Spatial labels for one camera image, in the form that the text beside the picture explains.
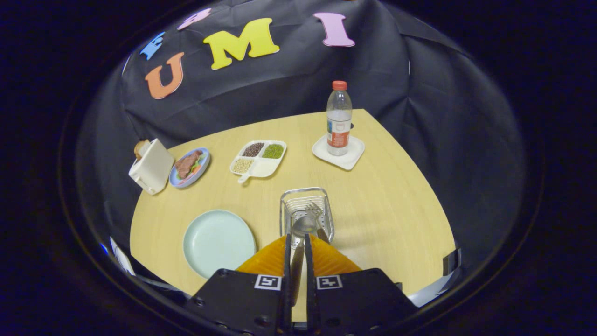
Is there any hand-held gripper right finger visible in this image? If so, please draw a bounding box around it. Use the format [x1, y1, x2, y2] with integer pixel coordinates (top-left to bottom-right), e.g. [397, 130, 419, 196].
[304, 233, 418, 336]

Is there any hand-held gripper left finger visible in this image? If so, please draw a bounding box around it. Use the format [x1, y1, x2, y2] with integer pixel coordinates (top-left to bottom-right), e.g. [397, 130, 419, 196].
[187, 235, 292, 336]

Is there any metal spoon wooden handle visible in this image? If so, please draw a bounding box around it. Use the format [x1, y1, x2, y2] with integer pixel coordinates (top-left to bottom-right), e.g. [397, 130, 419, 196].
[289, 216, 319, 308]

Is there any metal fork wooden handle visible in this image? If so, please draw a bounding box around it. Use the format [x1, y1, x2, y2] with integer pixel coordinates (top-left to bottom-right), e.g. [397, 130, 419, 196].
[305, 202, 329, 243]

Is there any pale green plate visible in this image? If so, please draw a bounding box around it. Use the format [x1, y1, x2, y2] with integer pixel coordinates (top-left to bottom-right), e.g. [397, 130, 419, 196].
[182, 210, 257, 280]

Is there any white panel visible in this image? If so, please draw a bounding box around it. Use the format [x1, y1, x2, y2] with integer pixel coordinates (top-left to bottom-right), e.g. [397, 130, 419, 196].
[110, 237, 137, 277]

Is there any white divided dish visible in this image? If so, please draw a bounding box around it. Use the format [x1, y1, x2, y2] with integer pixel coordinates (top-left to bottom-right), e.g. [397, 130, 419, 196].
[229, 140, 287, 184]

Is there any blue plate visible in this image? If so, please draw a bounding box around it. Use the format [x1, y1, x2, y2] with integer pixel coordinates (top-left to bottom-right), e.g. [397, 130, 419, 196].
[168, 147, 211, 189]

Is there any white square coaster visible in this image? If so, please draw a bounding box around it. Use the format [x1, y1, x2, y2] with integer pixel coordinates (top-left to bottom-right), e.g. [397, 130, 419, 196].
[312, 134, 366, 170]

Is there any salad garnish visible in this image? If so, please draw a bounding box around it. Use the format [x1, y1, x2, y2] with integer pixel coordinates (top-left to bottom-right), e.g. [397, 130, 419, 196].
[174, 152, 207, 183]

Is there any brown steak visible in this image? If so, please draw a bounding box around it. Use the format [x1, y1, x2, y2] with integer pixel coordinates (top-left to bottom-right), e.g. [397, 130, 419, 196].
[175, 150, 203, 179]

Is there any cream toaster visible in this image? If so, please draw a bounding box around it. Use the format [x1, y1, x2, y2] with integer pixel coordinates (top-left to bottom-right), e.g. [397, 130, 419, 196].
[128, 139, 175, 195]

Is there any clear water bottle red cap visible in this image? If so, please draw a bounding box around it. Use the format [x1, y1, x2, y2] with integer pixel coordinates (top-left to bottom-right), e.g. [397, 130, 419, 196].
[326, 80, 353, 156]

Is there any black backdrop cloth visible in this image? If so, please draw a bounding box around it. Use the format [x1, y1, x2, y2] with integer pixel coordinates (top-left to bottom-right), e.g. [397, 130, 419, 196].
[77, 0, 528, 280]

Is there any black metal bracket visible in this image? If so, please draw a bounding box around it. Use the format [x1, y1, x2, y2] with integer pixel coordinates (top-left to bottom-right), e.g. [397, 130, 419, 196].
[442, 247, 463, 277]

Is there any metal wire basket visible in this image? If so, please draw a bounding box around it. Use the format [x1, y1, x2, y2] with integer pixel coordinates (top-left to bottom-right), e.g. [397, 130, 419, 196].
[279, 187, 335, 248]

